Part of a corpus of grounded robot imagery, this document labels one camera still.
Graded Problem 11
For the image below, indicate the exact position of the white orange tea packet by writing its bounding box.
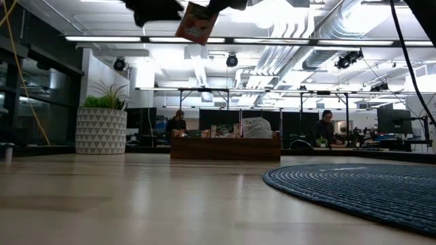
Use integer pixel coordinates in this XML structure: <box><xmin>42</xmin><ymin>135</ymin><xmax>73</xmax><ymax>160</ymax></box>
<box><xmin>240</xmin><ymin>116</ymin><xmax>274</xmax><ymax>140</ymax></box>

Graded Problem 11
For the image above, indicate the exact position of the wooden compartment tea box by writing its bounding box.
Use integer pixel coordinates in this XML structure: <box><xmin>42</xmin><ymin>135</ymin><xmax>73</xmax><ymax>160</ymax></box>
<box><xmin>170</xmin><ymin>131</ymin><xmax>282</xmax><ymax>162</ymax></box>

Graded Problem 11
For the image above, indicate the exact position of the long ceiling light bar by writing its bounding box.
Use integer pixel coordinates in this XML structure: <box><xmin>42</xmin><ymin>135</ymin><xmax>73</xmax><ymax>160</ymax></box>
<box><xmin>64</xmin><ymin>35</ymin><xmax>436</xmax><ymax>48</ymax></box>

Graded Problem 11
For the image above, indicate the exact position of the black computer monitor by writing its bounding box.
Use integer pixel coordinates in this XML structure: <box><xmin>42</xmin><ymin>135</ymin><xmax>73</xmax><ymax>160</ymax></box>
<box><xmin>126</xmin><ymin>107</ymin><xmax>158</xmax><ymax>137</ymax></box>
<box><xmin>377</xmin><ymin>108</ymin><xmax>414</xmax><ymax>135</ymax></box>

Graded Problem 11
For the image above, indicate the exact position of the person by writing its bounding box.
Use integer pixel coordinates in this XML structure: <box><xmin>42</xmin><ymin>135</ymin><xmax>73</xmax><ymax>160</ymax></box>
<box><xmin>166</xmin><ymin>109</ymin><xmax>187</xmax><ymax>133</ymax></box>
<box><xmin>315</xmin><ymin>109</ymin><xmax>339</xmax><ymax>148</ymax></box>

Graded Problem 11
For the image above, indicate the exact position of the black ceiling spotlight cluster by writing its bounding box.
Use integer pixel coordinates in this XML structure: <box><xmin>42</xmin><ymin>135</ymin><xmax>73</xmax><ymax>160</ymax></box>
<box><xmin>334</xmin><ymin>49</ymin><xmax>364</xmax><ymax>70</ymax></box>
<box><xmin>370</xmin><ymin>82</ymin><xmax>390</xmax><ymax>93</ymax></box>

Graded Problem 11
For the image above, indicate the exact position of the black partition panel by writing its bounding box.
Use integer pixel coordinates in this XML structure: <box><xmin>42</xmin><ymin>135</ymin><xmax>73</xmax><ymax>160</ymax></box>
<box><xmin>199</xmin><ymin>109</ymin><xmax>321</xmax><ymax>150</ymax></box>

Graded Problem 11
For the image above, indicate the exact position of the succulent in patterned white pot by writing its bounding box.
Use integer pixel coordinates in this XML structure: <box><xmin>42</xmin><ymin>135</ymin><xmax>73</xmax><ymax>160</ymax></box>
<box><xmin>75</xmin><ymin>81</ymin><xmax>130</xmax><ymax>156</ymax></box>

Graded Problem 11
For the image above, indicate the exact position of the black office chair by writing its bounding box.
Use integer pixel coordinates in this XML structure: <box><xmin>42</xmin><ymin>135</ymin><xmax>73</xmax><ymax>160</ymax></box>
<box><xmin>290</xmin><ymin>138</ymin><xmax>315</xmax><ymax>150</ymax></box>

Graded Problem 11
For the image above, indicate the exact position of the small white cylinder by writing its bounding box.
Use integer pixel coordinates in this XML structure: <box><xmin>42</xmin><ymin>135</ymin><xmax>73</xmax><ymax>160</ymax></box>
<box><xmin>3</xmin><ymin>142</ymin><xmax>15</xmax><ymax>163</ymax></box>

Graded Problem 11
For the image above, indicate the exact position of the dark office desk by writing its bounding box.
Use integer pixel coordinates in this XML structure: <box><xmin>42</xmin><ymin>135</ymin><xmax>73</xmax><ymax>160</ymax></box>
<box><xmin>354</xmin><ymin>137</ymin><xmax>433</xmax><ymax>152</ymax></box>

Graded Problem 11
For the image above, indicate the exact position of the round dark blue placemat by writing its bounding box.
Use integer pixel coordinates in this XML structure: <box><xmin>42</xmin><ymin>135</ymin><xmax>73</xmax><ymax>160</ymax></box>
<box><xmin>262</xmin><ymin>163</ymin><xmax>436</xmax><ymax>238</ymax></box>

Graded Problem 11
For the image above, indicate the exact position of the silver ventilation duct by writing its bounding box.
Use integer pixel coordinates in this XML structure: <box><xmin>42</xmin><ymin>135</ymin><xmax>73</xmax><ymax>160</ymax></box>
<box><xmin>301</xmin><ymin>0</ymin><xmax>379</xmax><ymax>71</ymax></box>

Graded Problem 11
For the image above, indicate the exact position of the black workstation frame with lights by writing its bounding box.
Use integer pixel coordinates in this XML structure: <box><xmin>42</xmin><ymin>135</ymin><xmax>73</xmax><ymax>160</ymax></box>
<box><xmin>136</xmin><ymin>87</ymin><xmax>436</xmax><ymax>150</ymax></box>

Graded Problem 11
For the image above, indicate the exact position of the black aluminium table frame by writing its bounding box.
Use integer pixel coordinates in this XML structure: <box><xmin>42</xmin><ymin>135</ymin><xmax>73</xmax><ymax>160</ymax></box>
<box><xmin>0</xmin><ymin>144</ymin><xmax>436</xmax><ymax>165</ymax></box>

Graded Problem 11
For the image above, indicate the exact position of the yellow hanging cable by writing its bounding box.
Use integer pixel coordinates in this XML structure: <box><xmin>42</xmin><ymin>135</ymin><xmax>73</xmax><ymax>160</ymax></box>
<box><xmin>0</xmin><ymin>0</ymin><xmax>51</xmax><ymax>146</ymax></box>

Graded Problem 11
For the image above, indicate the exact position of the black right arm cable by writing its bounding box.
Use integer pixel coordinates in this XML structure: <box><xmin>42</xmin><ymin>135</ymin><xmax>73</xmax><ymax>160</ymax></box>
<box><xmin>389</xmin><ymin>0</ymin><xmax>436</xmax><ymax>129</ymax></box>

